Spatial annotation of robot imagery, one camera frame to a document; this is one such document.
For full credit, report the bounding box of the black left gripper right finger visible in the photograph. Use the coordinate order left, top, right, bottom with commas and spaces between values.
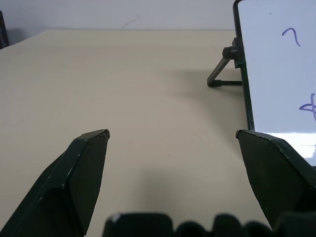
236, 129, 316, 232

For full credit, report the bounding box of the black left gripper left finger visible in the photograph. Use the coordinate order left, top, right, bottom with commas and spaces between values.
0, 129, 111, 237

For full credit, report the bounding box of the black-framed whiteboard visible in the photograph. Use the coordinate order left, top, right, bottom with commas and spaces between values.
232, 0, 316, 170

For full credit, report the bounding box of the black whiteboard stand leg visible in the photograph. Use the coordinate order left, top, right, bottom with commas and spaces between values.
206, 38, 243, 88

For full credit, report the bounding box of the dark chair back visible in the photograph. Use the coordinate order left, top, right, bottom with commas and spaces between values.
0, 10, 10, 50

